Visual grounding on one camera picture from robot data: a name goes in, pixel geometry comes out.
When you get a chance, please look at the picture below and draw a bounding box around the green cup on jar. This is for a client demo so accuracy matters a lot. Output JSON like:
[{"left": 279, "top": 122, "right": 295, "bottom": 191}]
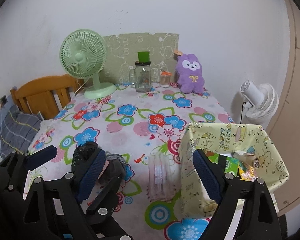
[{"left": 138, "top": 51, "right": 150, "bottom": 63}]

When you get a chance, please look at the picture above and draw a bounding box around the green desk fan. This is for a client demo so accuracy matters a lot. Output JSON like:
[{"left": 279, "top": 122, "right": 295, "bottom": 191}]
[{"left": 59, "top": 29, "right": 116, "bottom": 99}]

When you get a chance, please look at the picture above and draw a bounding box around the white floor fan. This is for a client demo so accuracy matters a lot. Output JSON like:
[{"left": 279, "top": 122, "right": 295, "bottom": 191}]
[{"left": 231, "top": 79, "right": 279, "bottom": 128}]

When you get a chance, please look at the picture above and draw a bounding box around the toothpick jar orange lid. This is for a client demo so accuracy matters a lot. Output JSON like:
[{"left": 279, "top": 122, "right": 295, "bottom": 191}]
[{"left": 159, "top": 70, "right": 172, "bottom": 87}]

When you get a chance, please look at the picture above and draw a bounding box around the glass mason jar mug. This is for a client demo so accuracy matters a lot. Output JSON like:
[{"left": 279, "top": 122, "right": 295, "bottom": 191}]
[{"left": 130, "top": 61, "right": 152, "bottom": 93}]

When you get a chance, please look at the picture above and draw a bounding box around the grey plaid pillow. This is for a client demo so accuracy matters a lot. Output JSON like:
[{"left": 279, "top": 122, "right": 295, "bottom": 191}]
[{"left": 0, "top": 105, "right": 43, "bottom": 159}]

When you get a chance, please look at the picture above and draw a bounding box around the clear plastic package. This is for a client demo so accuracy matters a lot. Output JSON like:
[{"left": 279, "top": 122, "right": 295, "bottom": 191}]
[{"left": 148, "top": 152, "right": 174, "bottom": 202}]

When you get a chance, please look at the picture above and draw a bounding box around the yellow cartoon storage box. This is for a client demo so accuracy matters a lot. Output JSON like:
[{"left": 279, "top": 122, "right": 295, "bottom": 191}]
[{"left": 178, "top": 122, "right": 289, "bottom": 218}]

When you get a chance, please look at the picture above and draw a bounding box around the green tissue pack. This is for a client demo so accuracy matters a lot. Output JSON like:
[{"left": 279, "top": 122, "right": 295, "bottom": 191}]
[{"left": 206, "top": 152, "right": 239, "bottom": 177}]

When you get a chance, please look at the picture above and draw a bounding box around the wooden bed headboard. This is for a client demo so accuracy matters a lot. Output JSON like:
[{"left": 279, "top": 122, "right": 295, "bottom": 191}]
[{"left": 10, "top": 74, "right": 83, "bottom": 119}]

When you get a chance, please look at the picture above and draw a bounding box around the green patterned wall board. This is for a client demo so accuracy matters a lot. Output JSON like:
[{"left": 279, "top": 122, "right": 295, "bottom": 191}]
[{"left": 99, "top": 33, "right": 179, "bottom": 84}]

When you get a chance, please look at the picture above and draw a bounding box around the dark grey sock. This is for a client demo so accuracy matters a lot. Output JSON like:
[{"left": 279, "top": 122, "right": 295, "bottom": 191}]
[{"left": 71, "top": 141, "right": 126, "bottom": 184}]

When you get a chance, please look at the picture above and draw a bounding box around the floral tablecloth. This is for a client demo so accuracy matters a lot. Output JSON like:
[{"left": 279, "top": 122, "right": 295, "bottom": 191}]
[{"left": 25, "top": 84, "right": 232, "bottom": 239}]

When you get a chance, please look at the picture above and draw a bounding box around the purple plush bunny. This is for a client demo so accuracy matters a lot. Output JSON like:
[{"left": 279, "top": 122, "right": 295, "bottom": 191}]
[{"left": 175, "top": 54, "right": 205, "bottom": 94}]

